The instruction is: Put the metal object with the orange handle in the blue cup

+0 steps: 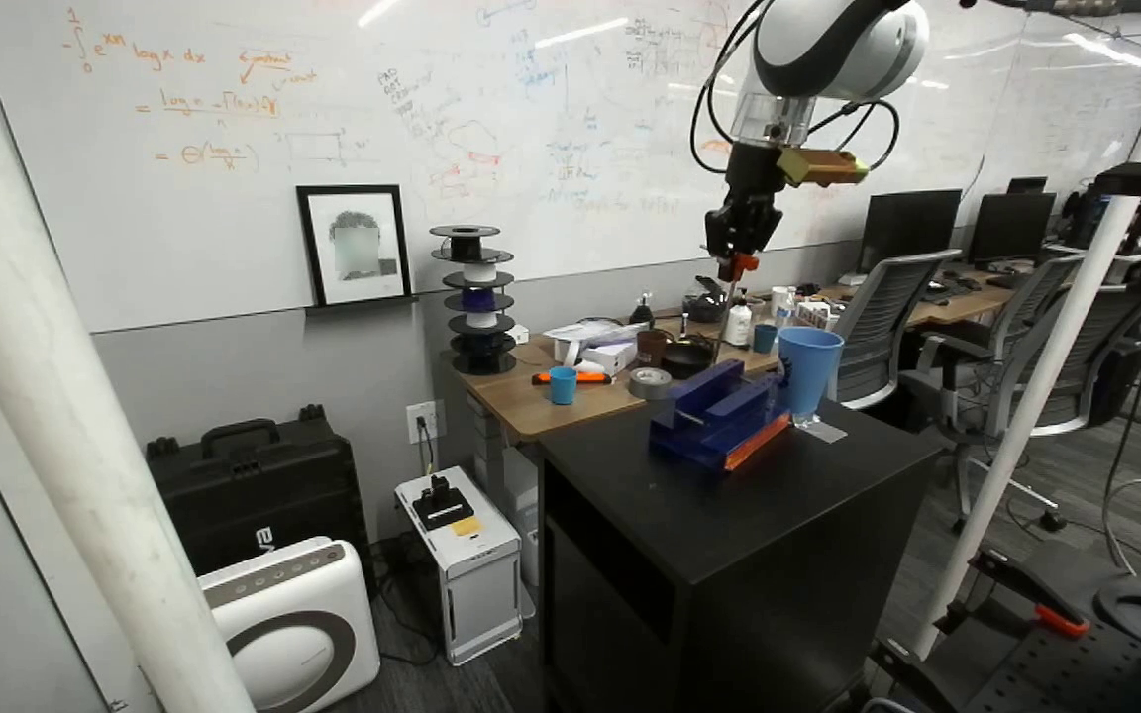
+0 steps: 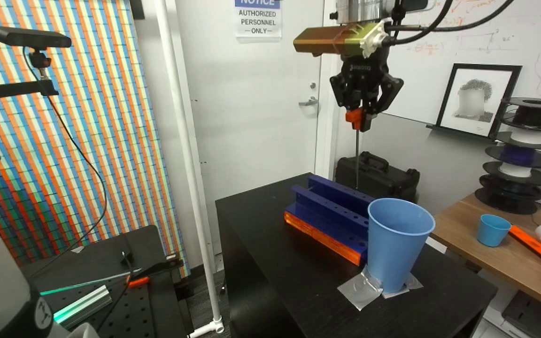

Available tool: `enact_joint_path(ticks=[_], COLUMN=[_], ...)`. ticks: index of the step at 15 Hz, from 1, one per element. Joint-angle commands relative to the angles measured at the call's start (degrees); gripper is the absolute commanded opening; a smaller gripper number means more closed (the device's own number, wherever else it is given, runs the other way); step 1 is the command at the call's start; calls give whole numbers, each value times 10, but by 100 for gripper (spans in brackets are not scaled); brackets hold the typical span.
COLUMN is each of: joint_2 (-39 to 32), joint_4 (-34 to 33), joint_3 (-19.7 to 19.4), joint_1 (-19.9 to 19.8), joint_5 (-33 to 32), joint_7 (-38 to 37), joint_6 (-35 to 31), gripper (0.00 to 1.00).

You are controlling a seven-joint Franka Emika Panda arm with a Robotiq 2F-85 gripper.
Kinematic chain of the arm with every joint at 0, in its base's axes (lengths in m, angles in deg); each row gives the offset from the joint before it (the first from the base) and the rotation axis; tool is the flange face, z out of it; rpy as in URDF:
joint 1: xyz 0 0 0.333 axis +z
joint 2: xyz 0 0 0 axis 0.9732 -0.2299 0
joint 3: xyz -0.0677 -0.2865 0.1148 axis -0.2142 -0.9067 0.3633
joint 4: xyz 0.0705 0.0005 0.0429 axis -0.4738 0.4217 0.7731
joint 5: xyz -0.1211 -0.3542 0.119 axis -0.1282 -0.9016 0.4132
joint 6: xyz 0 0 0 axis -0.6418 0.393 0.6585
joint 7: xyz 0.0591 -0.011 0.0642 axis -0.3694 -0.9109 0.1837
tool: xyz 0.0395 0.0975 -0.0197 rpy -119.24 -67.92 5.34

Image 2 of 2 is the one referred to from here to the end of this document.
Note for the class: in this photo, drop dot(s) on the white door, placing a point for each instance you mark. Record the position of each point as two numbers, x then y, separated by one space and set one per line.
251 117

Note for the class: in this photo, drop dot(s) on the large blue cup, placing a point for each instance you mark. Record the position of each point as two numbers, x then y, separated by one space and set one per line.
395 244

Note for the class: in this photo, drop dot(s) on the orange and black tool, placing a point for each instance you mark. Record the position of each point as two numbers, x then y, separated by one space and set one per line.
536 248

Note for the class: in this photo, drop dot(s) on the camera on mount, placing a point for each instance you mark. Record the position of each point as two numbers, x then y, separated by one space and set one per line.
31 37

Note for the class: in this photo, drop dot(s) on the notice sign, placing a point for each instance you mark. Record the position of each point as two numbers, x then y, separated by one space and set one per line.
257 19

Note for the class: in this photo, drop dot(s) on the whiteboard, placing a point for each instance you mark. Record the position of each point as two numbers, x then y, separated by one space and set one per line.
514 42

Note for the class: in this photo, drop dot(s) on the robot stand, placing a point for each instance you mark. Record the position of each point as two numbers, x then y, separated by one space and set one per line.
148 310

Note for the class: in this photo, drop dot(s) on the wooden desk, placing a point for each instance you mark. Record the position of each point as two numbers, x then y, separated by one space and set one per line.
500 263

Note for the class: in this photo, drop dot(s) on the aluminium extrusion bar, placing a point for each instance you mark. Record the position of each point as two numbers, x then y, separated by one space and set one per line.
82 303

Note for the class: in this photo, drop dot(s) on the colourful patterned panel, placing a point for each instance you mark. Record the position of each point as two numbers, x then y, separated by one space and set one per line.
87 141

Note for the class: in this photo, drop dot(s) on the blue and orange tool rack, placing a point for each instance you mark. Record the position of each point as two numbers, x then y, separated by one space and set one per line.
331 216

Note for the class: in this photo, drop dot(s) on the black framed picture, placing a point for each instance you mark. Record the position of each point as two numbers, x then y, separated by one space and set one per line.
475 101

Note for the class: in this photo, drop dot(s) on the small blue cup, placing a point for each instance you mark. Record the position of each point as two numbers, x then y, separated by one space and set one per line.
492 231

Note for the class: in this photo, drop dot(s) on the black hard case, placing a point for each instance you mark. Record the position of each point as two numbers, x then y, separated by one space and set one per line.
378 177

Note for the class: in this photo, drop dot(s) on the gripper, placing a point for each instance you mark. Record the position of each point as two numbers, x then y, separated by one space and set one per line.
363 70

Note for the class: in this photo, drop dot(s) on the white pipe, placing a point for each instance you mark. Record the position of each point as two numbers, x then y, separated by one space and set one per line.
183 141

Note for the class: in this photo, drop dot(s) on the black box under desk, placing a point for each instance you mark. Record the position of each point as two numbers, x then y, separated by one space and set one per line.
533 314

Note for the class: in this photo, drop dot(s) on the clamp with orange grip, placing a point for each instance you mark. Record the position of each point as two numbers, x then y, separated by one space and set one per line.
155 270

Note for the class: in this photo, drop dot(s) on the stack of filament spools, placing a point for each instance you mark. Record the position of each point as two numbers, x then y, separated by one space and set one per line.
517 183

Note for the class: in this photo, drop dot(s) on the silver duct tape patch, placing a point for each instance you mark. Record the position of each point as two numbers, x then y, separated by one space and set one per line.
359 290

